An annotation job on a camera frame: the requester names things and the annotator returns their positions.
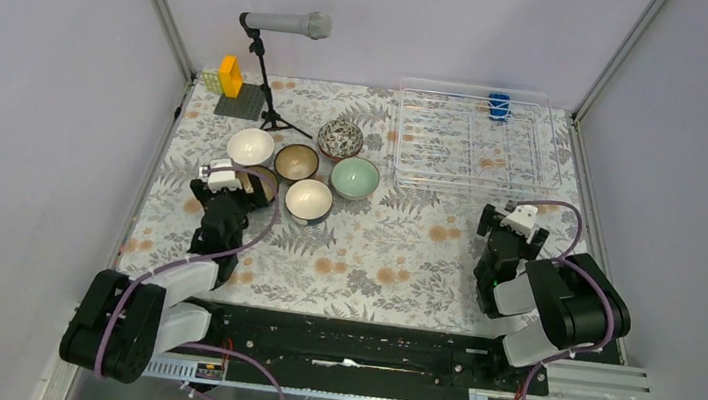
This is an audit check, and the dark teal floral bowl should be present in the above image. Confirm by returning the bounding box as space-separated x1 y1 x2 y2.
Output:
239 165 279 208

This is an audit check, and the plain white bowl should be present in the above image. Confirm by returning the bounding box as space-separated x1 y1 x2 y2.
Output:
226 128 275 167

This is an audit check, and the teal white mug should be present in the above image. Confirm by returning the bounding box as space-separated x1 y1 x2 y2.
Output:
284 179 334 226

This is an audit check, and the black gold striped bowl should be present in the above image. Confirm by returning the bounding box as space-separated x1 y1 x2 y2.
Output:
274 143 320 182

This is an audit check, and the white wire dish rack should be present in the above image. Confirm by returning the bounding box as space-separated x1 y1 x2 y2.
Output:
393 77 564 200

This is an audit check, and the pale green ceramic bowl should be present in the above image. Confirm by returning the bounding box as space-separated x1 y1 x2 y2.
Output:
330 157 381 200

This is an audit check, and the pink patterned bowl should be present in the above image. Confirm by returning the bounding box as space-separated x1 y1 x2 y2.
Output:
316 119 364 161

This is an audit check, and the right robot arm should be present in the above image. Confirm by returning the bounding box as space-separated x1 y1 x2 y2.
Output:
216 180 630 390

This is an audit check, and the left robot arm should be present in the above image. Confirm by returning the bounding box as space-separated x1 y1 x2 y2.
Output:
59 179 274 384

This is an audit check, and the black microphone tripod stand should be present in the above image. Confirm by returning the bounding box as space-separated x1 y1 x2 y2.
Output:
239 22 313 140

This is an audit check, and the floral patterned table mat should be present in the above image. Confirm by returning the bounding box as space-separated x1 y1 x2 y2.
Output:
116 59 631 353

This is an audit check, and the pale green toy block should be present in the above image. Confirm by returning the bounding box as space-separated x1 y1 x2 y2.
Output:
200 70 224 94

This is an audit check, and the small blue block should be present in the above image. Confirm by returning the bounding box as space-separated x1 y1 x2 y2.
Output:
488 92 512 122

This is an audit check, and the yellow toy block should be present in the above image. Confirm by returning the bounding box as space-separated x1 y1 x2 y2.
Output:
217 55 244 99

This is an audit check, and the grey microphone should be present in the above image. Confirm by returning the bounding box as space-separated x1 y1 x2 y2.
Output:
240 11 333 40

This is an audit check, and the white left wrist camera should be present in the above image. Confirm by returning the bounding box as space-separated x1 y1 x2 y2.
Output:
198 158 243 192

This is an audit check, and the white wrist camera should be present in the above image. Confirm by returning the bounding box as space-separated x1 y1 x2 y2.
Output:
198 158 243 192
500 204 538 238

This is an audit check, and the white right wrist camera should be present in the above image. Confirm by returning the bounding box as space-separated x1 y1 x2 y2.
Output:
500 204 538 238

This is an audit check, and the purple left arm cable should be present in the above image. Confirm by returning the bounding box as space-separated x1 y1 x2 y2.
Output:
90 150 319 400

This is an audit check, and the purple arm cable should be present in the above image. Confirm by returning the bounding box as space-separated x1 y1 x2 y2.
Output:
490 195 631 400
90 150 319 400

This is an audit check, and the grey building base plate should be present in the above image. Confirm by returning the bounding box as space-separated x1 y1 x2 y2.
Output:
214 83 266 121

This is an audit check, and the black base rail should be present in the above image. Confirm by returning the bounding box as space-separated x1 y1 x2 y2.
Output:
204 302 549 400

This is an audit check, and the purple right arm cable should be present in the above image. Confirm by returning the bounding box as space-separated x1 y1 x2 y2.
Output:
490 195 631 400

